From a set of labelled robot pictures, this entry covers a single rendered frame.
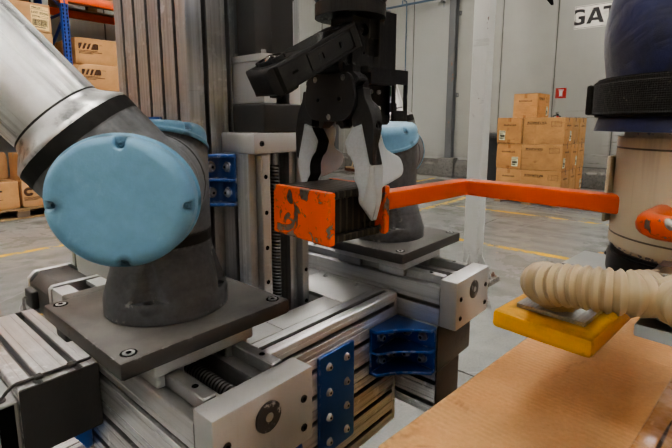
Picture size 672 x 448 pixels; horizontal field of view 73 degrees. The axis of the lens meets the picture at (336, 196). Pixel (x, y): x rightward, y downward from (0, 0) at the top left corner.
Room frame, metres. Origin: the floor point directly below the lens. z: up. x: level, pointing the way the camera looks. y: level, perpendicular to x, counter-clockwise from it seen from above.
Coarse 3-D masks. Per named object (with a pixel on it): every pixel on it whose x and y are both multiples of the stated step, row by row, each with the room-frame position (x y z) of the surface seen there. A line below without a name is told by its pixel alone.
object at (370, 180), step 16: (352, 128) 0.44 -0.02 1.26; (352, 144) 0.44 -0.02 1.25; (352, 160) 0.44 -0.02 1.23; (368, 160) 0.42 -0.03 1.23; (384, 160) 0.45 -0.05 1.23; (400, 160) 0.47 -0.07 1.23; (368, 176) 0.42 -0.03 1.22; (384, 176) 0.44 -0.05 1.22; (368, 192) 0.43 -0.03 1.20; (368, 208) 0.43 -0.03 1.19
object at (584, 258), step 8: (576, 256) 0.57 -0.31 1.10; (584, 256) 0.57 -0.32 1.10; (592, 256) 0.57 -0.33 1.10; (600, 256) 0.57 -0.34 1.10; (584, 264) 0.53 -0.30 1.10; (592, 264) 0.53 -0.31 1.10; (600, 264) 0.53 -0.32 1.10; (664, 264) 0.40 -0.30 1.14; (664, 272) 0.37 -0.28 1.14; (640, 320) 0.38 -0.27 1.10; (648, 320) 0.38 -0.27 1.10; (656, 320) 0.38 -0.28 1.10; (640, 328) 0.37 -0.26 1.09; (648, 328) 0.36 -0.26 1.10; (656, 328) 0.36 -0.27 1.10; (664, 328) 0.36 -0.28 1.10; (640, 336) 0.37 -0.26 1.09; (648, 336) 0.36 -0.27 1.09; (656, 336) 0.36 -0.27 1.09; (664, 336) 0.36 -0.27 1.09
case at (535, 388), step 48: (624, 336) 0.66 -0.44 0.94; (480, 384) 0.53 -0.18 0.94; (528, 384) 0.53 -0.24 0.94; (576, 384) 0.53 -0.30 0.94; (624, 384) 0.53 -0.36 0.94; (432, 432) 0.44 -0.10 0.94; (480, 432) 0.44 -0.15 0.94; (528, 432) 0.44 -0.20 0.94; (576, 432) 0.44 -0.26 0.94; (624, 432) 0.44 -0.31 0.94
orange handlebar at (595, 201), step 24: (408, 192) 0.53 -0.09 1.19; (432, 192) 0.56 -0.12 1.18; (456, 192) 0.60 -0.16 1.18; (480, 192) 0.61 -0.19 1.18; (504, 192) 0.58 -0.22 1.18; (528, 192) 0.56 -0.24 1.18; (552, 192) 0.54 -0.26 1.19; (576, 192) 0.52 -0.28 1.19; (600, 192) 0.51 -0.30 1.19; (648, 216) 0.39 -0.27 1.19
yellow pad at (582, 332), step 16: (512, 304) 0.48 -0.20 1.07; (528, 304) 0.47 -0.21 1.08; (496, 320) 0.46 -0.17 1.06; (512, 320) 0.45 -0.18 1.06; (528, 320) 0.44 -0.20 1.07; (544, 320) 0.44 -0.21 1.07; (560, 320) 0.44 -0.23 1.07; (576, 320) 0.43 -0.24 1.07; (592, 320) 0.44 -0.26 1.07; (608, 320) 0.44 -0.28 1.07; (624, 320) 0.46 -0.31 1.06; (528, 336) 0.44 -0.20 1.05; (544, 336) 0.43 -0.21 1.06; (560, 336) 0.41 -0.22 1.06; (576, 336) 0.41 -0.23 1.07; (592, 336) 0.40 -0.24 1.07; (608, 336) 0.43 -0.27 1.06; (576, 352) 0.40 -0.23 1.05; (592, 352) 0.40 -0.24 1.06
